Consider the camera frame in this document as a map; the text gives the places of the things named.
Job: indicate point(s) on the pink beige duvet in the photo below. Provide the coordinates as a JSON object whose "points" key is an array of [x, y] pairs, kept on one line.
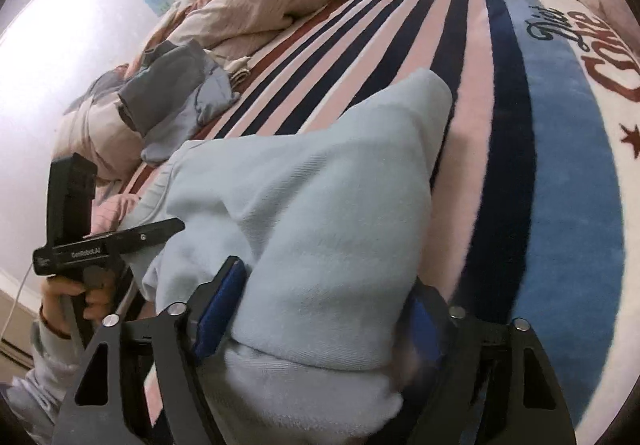
{"points": [[226, 29]]}

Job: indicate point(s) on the grey blue folded clothes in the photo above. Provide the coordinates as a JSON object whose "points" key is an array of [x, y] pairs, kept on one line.
{"points": [[178, 90]]}

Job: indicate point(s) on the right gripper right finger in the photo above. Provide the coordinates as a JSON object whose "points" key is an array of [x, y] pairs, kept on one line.
{"points": [[495, 378]]}

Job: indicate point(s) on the striped Diet Coke blanket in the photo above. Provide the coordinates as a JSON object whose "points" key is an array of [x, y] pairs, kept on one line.
{"points": [[489, 148]]}

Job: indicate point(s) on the left hand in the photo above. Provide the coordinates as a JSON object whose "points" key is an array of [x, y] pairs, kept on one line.
{"points": [[99, 301]]}

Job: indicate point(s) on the light blue pants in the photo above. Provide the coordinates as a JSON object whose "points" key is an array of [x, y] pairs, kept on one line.
{"points": [[330, 225]]}

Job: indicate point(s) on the grey left sleeve forearm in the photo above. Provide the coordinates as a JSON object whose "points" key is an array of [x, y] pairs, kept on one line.
{"points": [[36, 399]]}

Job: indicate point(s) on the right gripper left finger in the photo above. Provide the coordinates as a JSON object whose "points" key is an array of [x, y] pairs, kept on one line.
{"points": [[138, 380]]}

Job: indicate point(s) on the pink checked pyjama leg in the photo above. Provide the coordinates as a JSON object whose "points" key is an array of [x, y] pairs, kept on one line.
{"points": [[107, 216]]}

